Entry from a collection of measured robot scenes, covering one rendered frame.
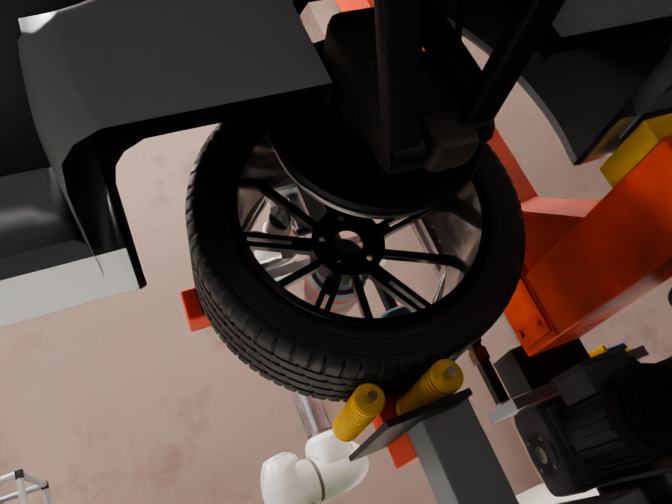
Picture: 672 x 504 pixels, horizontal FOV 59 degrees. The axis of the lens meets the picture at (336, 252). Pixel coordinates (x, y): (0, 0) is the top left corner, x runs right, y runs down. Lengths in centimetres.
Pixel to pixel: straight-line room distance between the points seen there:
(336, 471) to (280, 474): 20
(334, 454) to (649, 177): 148
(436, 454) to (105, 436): 401
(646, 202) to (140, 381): 428
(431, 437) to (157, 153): 512
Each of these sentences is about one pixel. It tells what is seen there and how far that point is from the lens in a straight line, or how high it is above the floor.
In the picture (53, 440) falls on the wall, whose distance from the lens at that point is 498.
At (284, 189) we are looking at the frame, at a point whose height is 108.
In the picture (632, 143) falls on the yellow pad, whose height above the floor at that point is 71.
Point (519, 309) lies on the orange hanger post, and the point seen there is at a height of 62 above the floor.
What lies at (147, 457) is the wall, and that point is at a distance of 483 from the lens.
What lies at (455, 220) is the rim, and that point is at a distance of 132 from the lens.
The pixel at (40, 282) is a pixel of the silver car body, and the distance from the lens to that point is 82.
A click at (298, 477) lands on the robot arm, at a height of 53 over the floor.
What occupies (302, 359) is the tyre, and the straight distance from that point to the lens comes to 100.
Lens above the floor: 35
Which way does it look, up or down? 22 degrees up
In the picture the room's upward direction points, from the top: 24 degrees counter-clockwise
